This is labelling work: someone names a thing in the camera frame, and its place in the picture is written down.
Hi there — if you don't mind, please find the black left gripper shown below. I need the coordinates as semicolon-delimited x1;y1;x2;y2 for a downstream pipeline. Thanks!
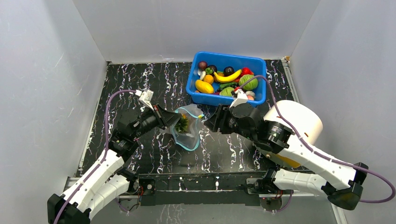
132;103;183;140

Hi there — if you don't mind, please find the clear zip top bag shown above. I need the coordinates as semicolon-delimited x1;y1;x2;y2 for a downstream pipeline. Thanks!
161;104;205;151

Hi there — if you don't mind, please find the green toy cabbage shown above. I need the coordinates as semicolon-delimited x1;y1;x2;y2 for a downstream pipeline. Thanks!
219;87;234;97

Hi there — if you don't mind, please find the yellow toy banana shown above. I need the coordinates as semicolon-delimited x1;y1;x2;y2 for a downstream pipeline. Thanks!
213;70;242;83

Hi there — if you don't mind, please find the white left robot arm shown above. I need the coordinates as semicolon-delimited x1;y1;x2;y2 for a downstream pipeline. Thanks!
47;105;182;224

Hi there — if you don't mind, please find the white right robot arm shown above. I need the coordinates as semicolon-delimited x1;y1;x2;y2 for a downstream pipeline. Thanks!
204;100;367;210

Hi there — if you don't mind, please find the black toy grape bunch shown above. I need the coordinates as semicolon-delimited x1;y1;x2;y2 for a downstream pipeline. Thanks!
218;82;239;92

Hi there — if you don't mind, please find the yellow toy mango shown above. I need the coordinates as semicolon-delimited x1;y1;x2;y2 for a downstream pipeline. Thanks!
195;80;214;94

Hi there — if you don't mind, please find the small orange toy fruit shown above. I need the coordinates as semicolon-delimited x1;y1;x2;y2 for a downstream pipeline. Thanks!
203;75;214;84

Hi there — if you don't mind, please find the white toy garlic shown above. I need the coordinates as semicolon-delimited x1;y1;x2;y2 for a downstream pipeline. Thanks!
245;91;255;98

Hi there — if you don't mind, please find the green toy pea cluster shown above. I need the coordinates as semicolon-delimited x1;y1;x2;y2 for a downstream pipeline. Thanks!
205;67;214;74

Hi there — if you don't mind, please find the dark red toy fruit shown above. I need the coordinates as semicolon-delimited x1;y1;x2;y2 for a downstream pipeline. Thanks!
223;66;235;77

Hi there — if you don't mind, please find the striped green toy melon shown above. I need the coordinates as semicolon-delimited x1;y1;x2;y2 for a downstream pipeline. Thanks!
239;74;259;91

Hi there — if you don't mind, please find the dark purple toy plum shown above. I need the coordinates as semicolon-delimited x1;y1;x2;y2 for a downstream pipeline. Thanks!
208;65;217;72

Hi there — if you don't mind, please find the red toy pepper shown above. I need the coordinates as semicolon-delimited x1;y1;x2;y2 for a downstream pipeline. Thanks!
240;67;254;77

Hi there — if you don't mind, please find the blue plastic bin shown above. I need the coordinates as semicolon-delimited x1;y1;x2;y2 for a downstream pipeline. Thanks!
186;51;267;106

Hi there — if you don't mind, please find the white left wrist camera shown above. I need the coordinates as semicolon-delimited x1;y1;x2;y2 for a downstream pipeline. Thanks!
139;90;154;110

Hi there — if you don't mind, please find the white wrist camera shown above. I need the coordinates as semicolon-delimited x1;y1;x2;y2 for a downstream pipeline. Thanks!
139;90;154;110
230;88;248;108

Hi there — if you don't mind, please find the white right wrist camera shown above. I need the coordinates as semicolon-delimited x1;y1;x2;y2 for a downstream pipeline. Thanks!
230;88;248;108

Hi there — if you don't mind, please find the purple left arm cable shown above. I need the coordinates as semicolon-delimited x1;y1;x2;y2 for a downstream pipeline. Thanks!
53;90;138;224

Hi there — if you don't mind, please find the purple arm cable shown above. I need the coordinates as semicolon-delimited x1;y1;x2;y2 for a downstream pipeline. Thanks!
53;90;138;224
237;75;396;204

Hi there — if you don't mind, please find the black front rail frame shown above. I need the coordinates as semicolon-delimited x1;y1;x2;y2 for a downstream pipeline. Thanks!
63;171;341;214

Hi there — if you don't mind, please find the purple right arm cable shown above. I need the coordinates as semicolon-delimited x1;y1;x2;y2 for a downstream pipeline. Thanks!
237;75;396;204

